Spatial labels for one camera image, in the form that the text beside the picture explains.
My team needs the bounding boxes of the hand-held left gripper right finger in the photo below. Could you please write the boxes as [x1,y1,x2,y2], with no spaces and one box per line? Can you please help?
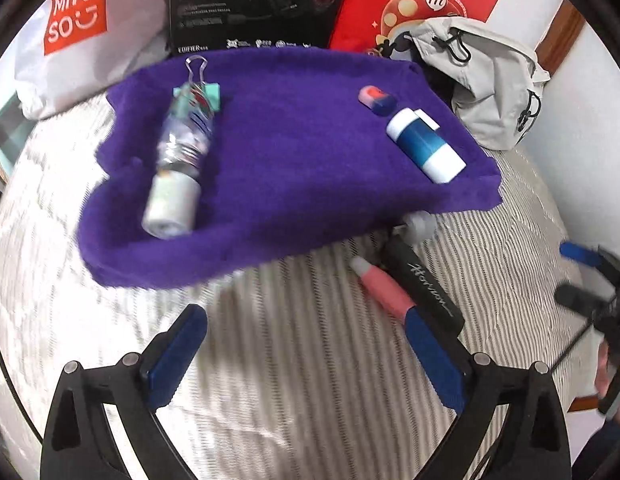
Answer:
[404,308,573,480]

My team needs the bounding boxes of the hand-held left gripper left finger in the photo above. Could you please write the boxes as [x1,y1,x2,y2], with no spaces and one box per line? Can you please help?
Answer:
[40,303,209,480]

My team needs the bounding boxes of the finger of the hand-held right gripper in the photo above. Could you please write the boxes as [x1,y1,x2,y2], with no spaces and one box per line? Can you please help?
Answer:
[560,241,620,281]
[555,284,611,313]

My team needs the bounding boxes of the pink tube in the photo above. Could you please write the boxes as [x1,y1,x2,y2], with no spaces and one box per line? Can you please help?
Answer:
[349,256,418,326]

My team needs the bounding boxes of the blue and white bottle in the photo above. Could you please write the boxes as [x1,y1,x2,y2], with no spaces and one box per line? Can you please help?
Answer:
[386,108,467,184]

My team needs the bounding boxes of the clear printed bottle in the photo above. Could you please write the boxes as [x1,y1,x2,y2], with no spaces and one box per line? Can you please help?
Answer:
[157,85,215,178]

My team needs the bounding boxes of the green binder clip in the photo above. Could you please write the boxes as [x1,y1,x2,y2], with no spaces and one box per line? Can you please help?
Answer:
[172,57,225,113]

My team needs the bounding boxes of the person's right hand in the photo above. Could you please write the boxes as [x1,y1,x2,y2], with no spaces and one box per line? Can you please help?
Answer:
[594,344,617,400]

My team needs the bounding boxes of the striped quilt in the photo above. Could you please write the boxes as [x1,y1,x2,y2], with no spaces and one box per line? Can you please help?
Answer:
[0,105,586,480]

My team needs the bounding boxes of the person's dark trousers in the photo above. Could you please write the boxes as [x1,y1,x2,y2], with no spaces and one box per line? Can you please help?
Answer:
[582,417,620,480]

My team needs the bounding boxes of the purple towel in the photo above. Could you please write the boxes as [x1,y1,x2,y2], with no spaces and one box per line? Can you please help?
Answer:
[77,46,503,291]

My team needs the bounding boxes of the white plastic shopping bag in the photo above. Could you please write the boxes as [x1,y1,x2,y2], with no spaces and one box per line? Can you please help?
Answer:
[12,0,173,121]

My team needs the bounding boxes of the black product box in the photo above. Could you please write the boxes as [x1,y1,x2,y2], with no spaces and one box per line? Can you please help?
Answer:
[167,0,361,56]

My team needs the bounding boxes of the thin black cable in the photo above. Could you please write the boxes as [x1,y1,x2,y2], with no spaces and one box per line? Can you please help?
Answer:
[547,322,593,373]

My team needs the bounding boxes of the grey drawstring bag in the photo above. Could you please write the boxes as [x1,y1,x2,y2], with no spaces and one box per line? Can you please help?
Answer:
[390,16,552,150]

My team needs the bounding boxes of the brown wooden bed frame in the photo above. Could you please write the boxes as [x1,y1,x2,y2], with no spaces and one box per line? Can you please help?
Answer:
[534,0,587,73]

